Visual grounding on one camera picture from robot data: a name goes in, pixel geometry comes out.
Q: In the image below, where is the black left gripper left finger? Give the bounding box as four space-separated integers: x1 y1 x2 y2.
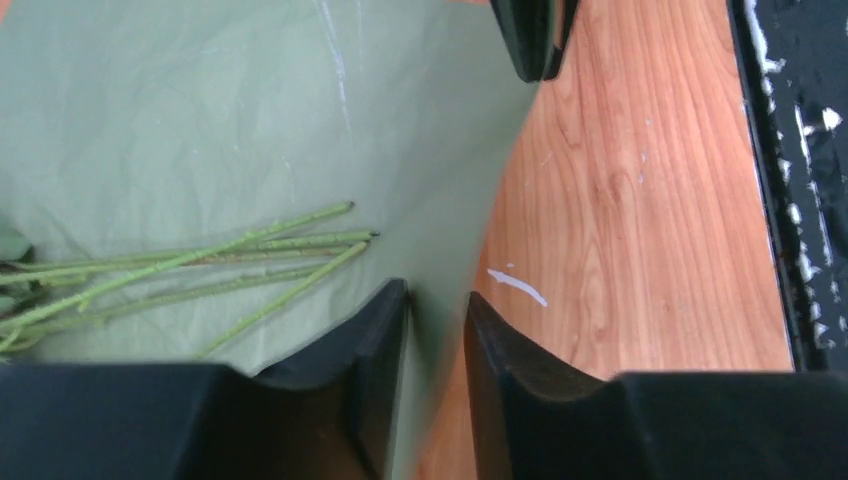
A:
1 278 409 479

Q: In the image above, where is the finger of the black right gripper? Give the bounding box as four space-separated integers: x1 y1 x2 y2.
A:
489 0 558 83
543 0 580 81

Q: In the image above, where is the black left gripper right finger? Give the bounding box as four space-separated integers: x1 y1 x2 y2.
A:
464 293 847 479

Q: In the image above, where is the pink fake flower bouquet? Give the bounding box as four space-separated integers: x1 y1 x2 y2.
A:
1 201 384 367

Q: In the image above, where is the green and peach wrapping paper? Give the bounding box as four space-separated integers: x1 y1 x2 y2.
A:
1 1 538 479

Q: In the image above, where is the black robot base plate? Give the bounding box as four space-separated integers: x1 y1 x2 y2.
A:
728 1 847 372

